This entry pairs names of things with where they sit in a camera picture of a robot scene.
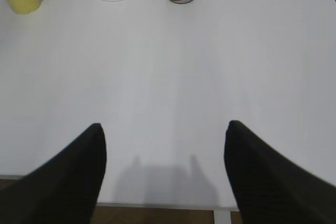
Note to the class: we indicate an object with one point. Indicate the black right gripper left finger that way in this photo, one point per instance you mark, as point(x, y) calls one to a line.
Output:
point(63, 190)

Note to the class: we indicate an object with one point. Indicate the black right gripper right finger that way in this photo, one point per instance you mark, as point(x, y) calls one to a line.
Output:
point(268, 187)

